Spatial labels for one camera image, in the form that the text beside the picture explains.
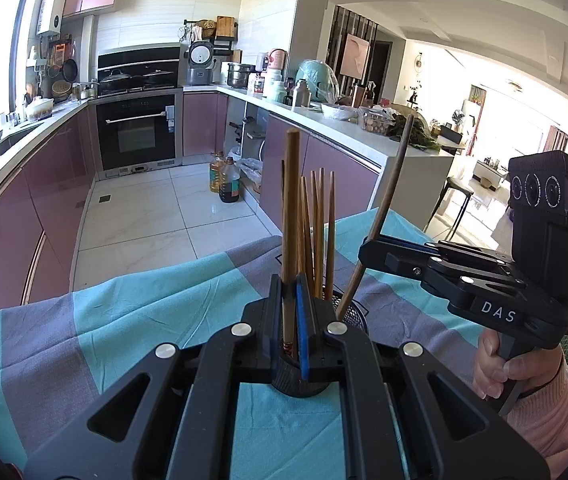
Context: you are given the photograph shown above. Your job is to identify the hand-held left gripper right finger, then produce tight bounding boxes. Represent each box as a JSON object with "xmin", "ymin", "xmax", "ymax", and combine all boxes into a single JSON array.
[{"xmin": 295, "ymin": 272, "xmax": 551, "ymax": 480}]

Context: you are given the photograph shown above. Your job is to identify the dark sauce bottle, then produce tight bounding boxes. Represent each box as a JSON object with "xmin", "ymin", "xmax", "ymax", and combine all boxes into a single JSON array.
[{"xmin": 219, "ymin": 156, "xmax": 243, "ymax": 205}]

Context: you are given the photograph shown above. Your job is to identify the teal and purple striped tablecloth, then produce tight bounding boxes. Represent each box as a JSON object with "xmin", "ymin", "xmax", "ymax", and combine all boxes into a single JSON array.
[{"xmin": 0, "ymin": 210, "xmax": 485, "ymax": 480}]

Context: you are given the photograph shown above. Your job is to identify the stainless steel pot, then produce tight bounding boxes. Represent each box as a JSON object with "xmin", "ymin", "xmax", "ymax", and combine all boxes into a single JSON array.
[{"xmin": 226, "ymin": 62, "xmax": 256, "ymax": 89}]

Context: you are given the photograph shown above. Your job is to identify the black lidded wok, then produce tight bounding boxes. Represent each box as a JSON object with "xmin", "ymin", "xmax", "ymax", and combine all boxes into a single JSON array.
[{"xmin": 99, "ymin": 70, "xmax": 133, "ymax": 87}]

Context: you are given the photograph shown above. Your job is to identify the black metal stool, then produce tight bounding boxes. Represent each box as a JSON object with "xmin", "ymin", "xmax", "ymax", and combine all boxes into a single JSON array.
[{"xmin": 428, "ymin": 177, "xmax": 476, "ymax": 242}]

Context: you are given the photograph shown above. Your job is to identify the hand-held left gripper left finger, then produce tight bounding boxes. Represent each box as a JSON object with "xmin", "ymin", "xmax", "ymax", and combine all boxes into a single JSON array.
[{"xmin": 23, "ymin": 274, "xmax": 285, "ymax": 480}]

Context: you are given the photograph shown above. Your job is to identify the silver rice cooker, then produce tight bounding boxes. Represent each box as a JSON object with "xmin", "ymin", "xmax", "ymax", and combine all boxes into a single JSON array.
[{"xmin": 186, "ymin": 41, "xmax": 216, "ymax": 86}]

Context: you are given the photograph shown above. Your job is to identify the person's right hand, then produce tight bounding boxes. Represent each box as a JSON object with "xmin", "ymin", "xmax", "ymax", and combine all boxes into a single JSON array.
[{"xmin": 472, "ymin": 331, "xmax": 565, "ymax": 402}]

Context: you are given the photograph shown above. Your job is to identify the wall-mounted kitchen rack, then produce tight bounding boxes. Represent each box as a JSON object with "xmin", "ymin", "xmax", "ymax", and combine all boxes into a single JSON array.
[{"xmin": 181, "ymin": 15, "xmax": 241, "ymax": 59}]

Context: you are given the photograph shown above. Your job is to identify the black range hood and cooktop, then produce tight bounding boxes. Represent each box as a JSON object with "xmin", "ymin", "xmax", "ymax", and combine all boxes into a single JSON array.
[{"xmin": 97, "ymin": 46, "xmax": 183, "ymax": 97}]

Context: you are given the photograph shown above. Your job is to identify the black mesh utensil holder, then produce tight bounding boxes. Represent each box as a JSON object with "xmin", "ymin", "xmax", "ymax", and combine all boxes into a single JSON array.
[{"xmin": 270, "ymin": 285, "xmax": 371, "ymax": 399}]

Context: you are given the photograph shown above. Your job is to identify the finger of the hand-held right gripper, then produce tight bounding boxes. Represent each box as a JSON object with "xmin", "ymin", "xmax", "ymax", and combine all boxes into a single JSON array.
[
  {"xmin": 370, "ymin": 234, "xmax": 516, "ymax": 274},
  {"xmin": 358, "ymin": 243, "xmax": 531, "ymax": 297}
]

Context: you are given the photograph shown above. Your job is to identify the white wall water heater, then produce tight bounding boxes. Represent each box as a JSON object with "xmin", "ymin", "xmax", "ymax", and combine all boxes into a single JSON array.
[{"xmin": 37, "ymin": 0, "xmax": 69, "ymax": 37}]

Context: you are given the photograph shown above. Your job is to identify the green leafy vegetables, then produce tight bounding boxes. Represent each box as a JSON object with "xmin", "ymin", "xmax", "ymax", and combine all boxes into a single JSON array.
[{"xmin": 389, "ymin": 102, "xmax": 442, "ymax": 152}]

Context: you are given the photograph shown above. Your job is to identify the black built-in oven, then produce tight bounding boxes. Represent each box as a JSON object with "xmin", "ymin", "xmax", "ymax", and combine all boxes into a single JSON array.
[{"xmin": 95, "ymin": 92, "xmax": 184, "ymax": 174}]

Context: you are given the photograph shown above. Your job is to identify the mint green kitchen appliance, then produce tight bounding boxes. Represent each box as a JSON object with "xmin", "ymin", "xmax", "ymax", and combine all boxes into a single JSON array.
[{"xmin": 295, "ymin": 59, "xmax": 338, "ymax": 104}]

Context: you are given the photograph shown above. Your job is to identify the pink wall painting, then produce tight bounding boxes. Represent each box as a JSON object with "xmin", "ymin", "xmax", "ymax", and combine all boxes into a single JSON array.
[{"xmin": 339, "ymin": 32, "xmax": 371, "ymax": 77}]

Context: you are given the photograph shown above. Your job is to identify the white casserole dish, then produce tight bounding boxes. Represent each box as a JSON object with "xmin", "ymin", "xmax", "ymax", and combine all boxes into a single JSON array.
[{"xmin": 24, "ymin": 97, "xmax": 55, "ymax": 121}]

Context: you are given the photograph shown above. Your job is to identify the purple kitchen base cabinets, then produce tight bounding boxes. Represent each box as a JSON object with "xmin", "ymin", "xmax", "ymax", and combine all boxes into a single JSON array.
[{"xmin": 0, "ymin": 91, "xmax": 385, "ymax": 351}]

